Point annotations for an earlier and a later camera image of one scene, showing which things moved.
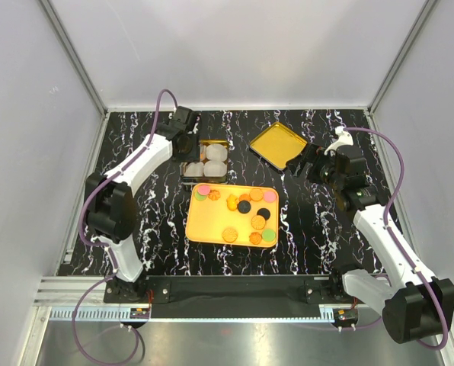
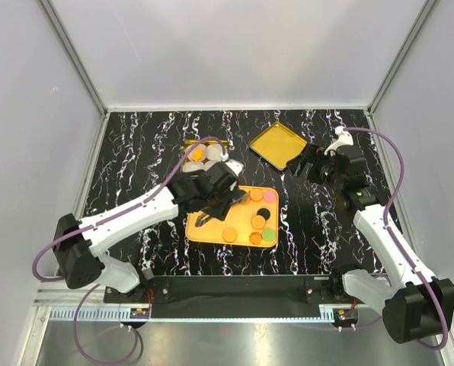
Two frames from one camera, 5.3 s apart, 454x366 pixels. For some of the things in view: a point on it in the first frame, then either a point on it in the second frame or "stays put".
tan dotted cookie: (257, 222) stays put
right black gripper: (316, 155) stays put
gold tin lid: (277, 145) stays put
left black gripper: (193, 155) → (221, 211)
